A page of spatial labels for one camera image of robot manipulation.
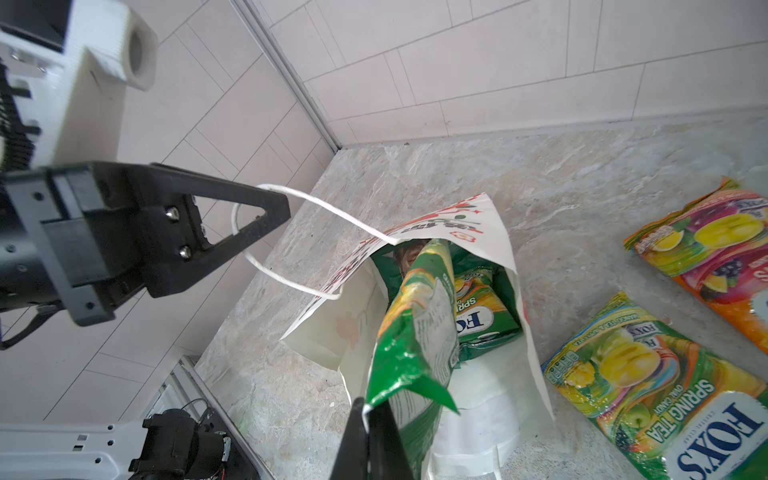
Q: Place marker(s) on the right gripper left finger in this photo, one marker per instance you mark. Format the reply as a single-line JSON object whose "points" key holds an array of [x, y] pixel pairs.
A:
{"points": [[351, 462]]}

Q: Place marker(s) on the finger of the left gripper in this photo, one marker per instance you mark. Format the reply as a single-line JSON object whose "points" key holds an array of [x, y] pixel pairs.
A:
{"points": [[189, 224]]}

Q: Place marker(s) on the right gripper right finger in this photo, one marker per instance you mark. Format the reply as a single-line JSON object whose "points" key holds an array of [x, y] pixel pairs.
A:
{"points": [[387, 456]]}

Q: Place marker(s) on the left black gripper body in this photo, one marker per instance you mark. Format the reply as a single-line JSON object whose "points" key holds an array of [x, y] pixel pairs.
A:
{"points": [[67, 241]]}

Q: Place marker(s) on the green fox's candy bag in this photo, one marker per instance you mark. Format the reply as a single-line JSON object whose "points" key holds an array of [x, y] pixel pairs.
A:
{"points": [[483, 319], [416, 351]]}

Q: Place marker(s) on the white flowered paper bag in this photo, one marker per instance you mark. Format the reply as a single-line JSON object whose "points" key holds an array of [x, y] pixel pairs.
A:
{"points": [[500, 396]]}

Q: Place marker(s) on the green Fox's spring tea bag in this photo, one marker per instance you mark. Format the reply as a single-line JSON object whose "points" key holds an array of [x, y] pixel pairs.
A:
{"points": [[675, 409]]}

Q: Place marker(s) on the orange Fox's fruits candy bag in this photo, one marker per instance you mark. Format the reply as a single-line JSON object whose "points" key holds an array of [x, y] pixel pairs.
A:
{"points": [[715, 247]]}

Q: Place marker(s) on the dark green snack packet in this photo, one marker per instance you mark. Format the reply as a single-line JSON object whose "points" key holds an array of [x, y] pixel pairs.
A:
{"points": [[393, 262]]}

